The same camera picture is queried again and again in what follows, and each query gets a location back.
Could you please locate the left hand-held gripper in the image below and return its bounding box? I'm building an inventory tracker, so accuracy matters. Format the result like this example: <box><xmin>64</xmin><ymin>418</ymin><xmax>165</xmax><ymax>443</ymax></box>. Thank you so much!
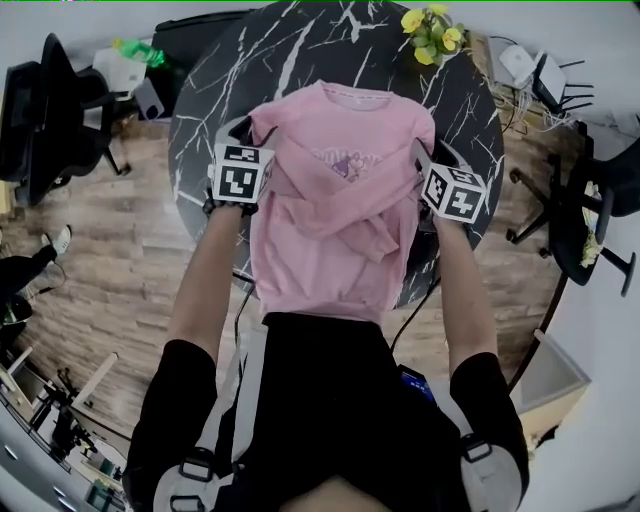
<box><xmin>206</xmin><ymin>114</ymin><xmax>280</xmax><ymax>205</ymax></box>

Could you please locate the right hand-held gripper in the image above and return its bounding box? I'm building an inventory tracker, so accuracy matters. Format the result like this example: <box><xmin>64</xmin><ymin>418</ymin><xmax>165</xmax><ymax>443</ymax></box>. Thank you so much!
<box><xmin>411</xmin><ymin>139</ymin><xmax>490</xmax><ymax>225</ymax></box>

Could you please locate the pink sweatshirt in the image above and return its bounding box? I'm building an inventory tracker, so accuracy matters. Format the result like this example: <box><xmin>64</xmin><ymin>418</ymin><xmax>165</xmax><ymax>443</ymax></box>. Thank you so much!
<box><xmin>248</xmin><ymin>79</ymin><xmax>437</xmax><ymax>324</ymax></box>

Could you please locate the person's right forearm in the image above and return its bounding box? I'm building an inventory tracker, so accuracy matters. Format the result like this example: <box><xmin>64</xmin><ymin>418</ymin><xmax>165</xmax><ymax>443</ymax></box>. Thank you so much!
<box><xmin>434</xmin><ymin>222</ymin><xmax>499</xmax><ymax>374</ymax></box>

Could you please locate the person's left forearm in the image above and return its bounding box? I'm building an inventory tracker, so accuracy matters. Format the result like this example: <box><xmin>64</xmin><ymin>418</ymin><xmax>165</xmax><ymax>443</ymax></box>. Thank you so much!
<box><xmin>167</xmin><ymin>207</ymin><xmax>256</xmax><ymax>361</ymax></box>

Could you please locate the person's left hand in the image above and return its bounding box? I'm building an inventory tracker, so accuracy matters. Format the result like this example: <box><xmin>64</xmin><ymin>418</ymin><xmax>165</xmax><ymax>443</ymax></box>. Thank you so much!
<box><xmin>202</xmin><ymin>197</ymin><xmax>261</xmax><ymax>218</ymax></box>

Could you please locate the light grey smartphone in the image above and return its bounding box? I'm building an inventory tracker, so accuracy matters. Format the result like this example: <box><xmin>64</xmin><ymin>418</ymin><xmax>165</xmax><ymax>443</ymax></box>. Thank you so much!
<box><xmin>133</xmin><ymin>77</ymin><xmax>165</xmax><ymax>121</ymax></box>

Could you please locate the round black marble table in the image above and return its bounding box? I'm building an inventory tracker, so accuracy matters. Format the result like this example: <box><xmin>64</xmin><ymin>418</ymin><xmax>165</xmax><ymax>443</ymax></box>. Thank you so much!
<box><xmin>168</xmin><ymin>0</ymin><xmax>506</xmax><ymax>312</ymax></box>

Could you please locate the yellow potted flower plant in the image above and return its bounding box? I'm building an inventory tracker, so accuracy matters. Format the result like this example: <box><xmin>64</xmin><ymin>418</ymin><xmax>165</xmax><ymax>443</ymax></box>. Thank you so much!
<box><xmin>401</xmin><ymin>3</ymin><xmax>469</xmax><ymax>67</ymax></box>

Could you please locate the small white network box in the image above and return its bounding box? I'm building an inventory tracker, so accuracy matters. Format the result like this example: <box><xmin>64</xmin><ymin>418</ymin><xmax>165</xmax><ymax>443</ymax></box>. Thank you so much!
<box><xmin>498</xmin><ymin>43</ymin><xmax>536</xmax><ymax>86</ymax></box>

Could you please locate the white router with black antennas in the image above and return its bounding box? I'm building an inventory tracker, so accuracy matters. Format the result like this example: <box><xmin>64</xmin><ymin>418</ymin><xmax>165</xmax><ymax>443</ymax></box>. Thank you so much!
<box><xmin>532</xmin><ymin>52</ymin><xmax>596</xmax><ymax>114</ymax></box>

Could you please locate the green plastic bottle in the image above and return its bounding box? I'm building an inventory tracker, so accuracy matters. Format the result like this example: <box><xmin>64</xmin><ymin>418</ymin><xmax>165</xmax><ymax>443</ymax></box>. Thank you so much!
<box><xmin>110</xmin><ymin>38</ymin><xmax>166</xmax><ymax>69</ymax></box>

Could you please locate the white plastic box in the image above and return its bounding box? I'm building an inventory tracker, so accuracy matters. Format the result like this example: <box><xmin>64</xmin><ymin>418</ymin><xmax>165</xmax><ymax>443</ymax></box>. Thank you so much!
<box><xmin>92</xmin><ymin>47</ymin><xmax>146</xmax><ymax>94</ymax></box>

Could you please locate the pale yellow flower bouquet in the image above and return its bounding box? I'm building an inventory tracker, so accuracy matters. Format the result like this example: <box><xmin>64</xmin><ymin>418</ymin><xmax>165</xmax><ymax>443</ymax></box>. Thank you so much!
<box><xmin>579</xmin><ymin>182</ymin><xmax>604</xmax><ymax>269</ymax></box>

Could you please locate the black mesh office chair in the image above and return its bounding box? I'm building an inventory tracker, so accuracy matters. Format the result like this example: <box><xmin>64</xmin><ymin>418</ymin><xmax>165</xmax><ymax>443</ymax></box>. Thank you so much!
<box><xmin>505</xmin><ymin>113</ymin><xmax>640</xmax><ymax>299</ymax></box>
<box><xmin>0</xmin><ymin>32</ymin><xmax>131</xmax><ymax>207</ymax></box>

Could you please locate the black phone with lit screen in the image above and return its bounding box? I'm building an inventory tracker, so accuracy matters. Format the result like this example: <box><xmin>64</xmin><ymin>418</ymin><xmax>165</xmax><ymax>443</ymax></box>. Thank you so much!
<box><xmin>399</xmin><ymin>367</ymin><xmax>436</xmax><ymax>404</ymax></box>

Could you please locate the grey backpack harness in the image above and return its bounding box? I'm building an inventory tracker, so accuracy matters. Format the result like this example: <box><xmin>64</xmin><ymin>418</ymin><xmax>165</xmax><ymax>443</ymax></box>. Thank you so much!
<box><xmin>152</xmin><ymin>327</ymin><xmax>526</xmax><ymax>512</ymax></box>

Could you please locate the wooden desk with white legs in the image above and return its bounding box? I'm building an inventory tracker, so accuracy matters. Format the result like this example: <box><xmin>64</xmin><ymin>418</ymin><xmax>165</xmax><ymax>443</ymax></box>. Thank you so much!
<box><xmin>509</xmin><ymin>328</ymin><xmax>594</xmax><ymax>441</ymax></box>

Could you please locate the black and green device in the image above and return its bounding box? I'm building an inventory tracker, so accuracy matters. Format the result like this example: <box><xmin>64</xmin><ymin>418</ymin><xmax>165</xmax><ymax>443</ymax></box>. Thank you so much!
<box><xmin>0</xmin><ymin>299</ymin><xmax>29</xmax><ymax>331</ymax></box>

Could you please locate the tangle of white cables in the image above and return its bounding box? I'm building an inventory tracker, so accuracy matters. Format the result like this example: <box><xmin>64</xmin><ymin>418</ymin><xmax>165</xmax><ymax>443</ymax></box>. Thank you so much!
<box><xmin>492</xmin><ymin>79</ymin><xmax>581</xmax><ymax>134</ymax></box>

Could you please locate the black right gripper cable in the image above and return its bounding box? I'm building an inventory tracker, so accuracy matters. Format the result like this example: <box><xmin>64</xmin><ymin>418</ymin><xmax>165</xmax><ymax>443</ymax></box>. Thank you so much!
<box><xmin>389</xmin><ymin>277</ymin><xmax>441</xmax><ymax>351</ymax></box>

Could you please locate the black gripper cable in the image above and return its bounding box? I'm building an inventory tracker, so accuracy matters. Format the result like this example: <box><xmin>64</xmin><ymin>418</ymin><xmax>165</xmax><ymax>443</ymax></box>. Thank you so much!
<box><xmin>389</xmin><ymin>277</ymin><xmax>441</xmax><ymax>351</ymax></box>
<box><xmin>232</xmin><ymin>272</ymin><xmax>256</xmax><ymax>346</ymax></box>

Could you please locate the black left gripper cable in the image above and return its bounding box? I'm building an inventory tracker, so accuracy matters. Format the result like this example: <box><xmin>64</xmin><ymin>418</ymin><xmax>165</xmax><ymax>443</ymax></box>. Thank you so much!
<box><xmin>232</xmin><ymin>272</ymin><xmax>256</xmax><ymax>346</ymax></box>

